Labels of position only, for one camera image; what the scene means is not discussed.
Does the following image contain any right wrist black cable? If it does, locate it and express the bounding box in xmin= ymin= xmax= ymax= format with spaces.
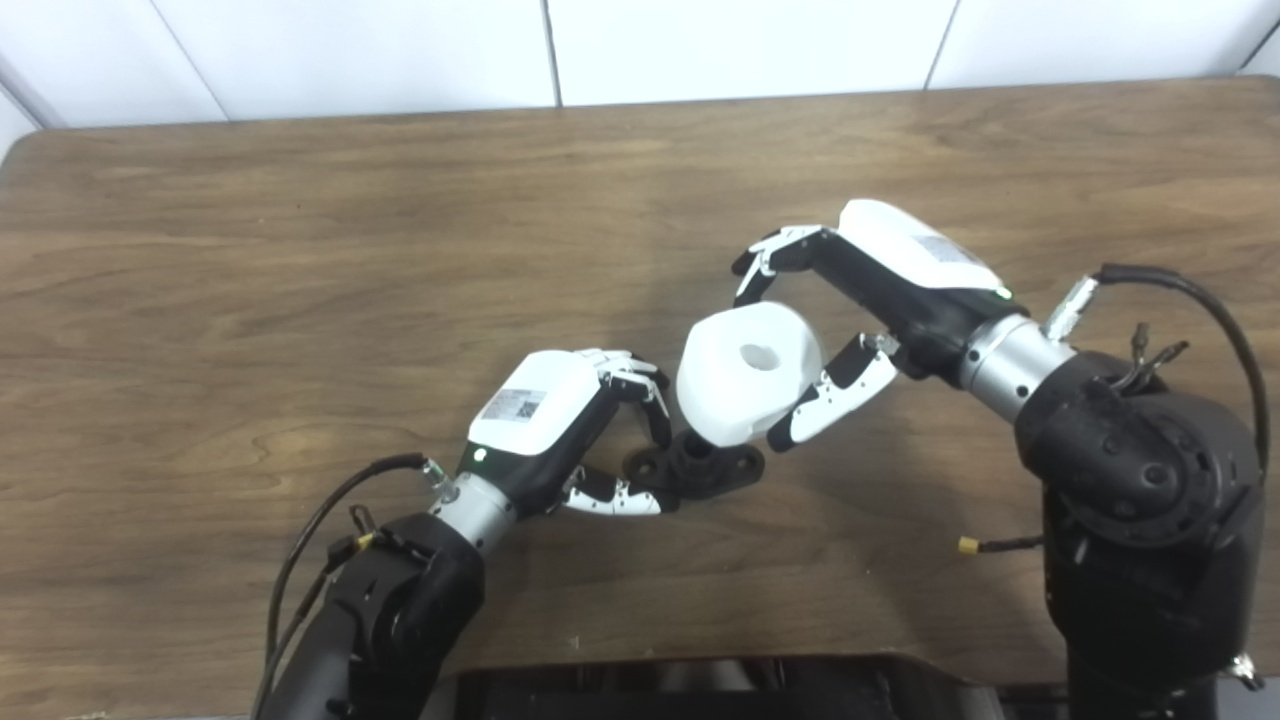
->
xmin=1043 ymin=263 xmax=1271 ymax=481

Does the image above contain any right arm thin wire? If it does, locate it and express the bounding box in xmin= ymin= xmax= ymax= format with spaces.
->
xmin=1105 ymin=322 xmax=1191 ymax=393

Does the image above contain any round white piece with holes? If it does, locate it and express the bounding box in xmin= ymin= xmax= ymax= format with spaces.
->
xmin=676 ymin=302 xmax=824 ymax=448

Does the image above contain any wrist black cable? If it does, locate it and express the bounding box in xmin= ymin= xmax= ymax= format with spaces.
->
xmin=1043 ymin=263 xmax=1271 ymax=481
xmin=250 ymin=453 xmax=461 ymax=720

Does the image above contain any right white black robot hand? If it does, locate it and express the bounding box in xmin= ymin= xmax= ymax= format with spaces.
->
xmin=731 ymin=199 xmax=1016 ymax=453

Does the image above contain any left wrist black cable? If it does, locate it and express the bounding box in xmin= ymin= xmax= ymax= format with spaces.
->
xmin=250 ymin=453 xmax=461 ymax=720

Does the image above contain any arm thin wire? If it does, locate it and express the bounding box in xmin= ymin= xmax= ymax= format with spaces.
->
xmin=265 ymin=505 xmax=388 ymax=691
xmin=1105 ymin=322 xmax=1191 ymax=393

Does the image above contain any left arm thin wire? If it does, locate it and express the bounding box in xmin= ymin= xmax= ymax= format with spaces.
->
xmin=265 ymin=505 xmax=388 ymax=691

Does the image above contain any black robot torso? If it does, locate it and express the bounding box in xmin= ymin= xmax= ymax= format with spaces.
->
xmin=440 ymin=655 xmax=1071 ymax=720

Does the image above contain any black flanged holder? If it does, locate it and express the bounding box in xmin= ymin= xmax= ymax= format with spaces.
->
xmin=622 ymin=430 xmax=766 ymax=501

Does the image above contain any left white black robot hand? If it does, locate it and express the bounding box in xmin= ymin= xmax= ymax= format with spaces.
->
xmin=458 ymin=348 xmax=673 ymax=519

